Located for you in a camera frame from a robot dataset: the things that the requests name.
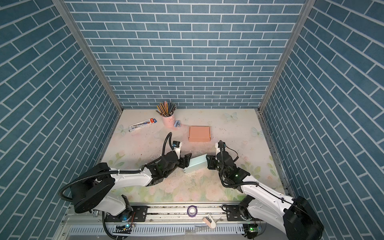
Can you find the pink pencil cup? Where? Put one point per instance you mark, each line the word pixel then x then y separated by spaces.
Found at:
pixel 169 121

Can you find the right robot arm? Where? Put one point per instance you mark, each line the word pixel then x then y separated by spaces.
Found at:
pixel 293 216

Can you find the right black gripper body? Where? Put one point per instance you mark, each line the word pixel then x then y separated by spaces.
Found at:
pixel 217 167

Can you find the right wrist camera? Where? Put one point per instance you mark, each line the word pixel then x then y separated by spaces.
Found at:
pixel 220 147

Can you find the white pink clip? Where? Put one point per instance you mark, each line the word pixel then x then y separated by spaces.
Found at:
pixel 209 221

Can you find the small blue stapler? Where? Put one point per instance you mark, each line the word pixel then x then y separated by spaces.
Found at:
pixel 177 124

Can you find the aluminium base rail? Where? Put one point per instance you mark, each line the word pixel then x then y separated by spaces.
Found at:
pixel 155 220

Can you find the purple tape roll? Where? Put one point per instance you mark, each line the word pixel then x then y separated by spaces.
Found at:
pixel 192 211

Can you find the white pen box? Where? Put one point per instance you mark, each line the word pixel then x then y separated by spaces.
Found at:
pixel 142 124

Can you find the light blue paper box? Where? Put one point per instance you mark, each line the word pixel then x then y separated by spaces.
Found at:
pixel 196 164

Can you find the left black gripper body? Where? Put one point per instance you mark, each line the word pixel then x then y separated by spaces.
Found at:
pixel 176 164

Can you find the orange paper box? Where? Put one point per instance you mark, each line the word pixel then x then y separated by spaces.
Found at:
pixel 199 134

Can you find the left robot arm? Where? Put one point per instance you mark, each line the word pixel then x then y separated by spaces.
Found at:
pixel 91 191

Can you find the bundle of coloured pencils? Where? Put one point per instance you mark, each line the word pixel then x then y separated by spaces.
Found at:
pixel 166 109

